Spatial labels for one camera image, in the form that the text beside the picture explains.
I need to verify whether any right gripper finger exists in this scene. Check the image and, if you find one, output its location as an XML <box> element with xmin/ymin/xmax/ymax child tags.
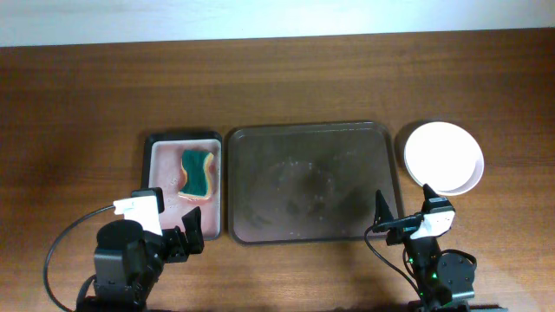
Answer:
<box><xmin>421</xmin><ymin>184</ymin><xmax>445</xmax><ymax>212</ymax></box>
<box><xmin>374</xmin><ymin>190</ymin><xmax>394</xmax><ymax>225</ymax></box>

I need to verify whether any pink plate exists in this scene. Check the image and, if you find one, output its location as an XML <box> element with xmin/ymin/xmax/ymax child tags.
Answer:
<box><xmin>402</xmin><ymin>121</ymin><xmax>485</xmax><ymax>196</ymax></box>

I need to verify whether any green yellow sponge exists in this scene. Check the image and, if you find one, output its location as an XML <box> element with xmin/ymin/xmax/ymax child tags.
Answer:
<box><xmin>178</xmin><ymin>150</ymin><xmax>214</xmax><ymax>200</ymax></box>

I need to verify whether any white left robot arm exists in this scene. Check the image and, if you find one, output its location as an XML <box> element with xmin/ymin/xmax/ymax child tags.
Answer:
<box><xmin>76</xmin><ymin>207</ymin><xmax>204</xmax><ymax>311</ymax></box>

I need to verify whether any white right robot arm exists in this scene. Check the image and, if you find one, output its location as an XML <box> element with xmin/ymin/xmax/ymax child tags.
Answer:
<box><xmin>365</xmin><ymin>185</ymin><xmax>477</xmax><ymax>311</ymax></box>

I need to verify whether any small black tray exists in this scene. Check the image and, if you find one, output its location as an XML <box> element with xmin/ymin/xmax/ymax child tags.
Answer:
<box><xmin>140</xmin><ymin>131</ymin><xmax>223</xmax><ymax>240</ymax></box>

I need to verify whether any large brown tray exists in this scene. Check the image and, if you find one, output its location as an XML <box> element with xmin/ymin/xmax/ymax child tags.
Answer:
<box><xmin>225</xmin><ymin>121</ymin><xmax>404</xmax><ymax>245</ymax></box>

